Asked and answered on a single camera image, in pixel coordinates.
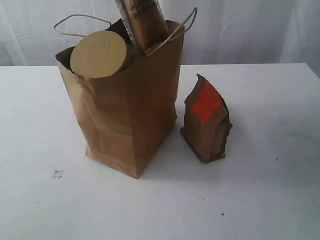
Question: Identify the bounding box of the brown paper shopping bag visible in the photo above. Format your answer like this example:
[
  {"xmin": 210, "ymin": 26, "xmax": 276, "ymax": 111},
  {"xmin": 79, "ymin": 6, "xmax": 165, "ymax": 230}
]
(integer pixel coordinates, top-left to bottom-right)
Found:
[{"xmin": 55, "ymin": 20, "xmax": 189, "ymax": 179}]

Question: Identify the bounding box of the brown pouch orange label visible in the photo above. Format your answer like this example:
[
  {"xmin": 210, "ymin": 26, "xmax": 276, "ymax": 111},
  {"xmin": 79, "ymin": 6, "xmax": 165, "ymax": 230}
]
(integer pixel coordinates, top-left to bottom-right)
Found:
[{"xmin": 180, "ymin": 74, "xmax": 233, "ymax": 164}]

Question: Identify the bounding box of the clear jar gold lid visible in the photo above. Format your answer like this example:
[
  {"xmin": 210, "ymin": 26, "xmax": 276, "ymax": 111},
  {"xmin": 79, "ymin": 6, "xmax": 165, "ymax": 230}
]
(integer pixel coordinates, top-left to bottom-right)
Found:
[{"xmin": 70, "ymin": 30, "xmax": 139, "ymax": 78}]

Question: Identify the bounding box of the spaghetti packet dark blue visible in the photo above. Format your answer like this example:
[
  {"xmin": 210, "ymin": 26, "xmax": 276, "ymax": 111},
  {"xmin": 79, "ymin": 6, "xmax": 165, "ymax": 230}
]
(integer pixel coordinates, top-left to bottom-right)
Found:
[{"xmin": 115, "ymin": 0, "xmax": 169, "ymax": 56}]

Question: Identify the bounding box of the clear plastic scrap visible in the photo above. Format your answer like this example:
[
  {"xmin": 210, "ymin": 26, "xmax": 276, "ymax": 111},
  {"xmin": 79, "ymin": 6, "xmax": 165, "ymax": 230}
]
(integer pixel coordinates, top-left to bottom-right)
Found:
[{"xmin": 52, "ymin": 169, "xmax": 64, "ymax": 179}]

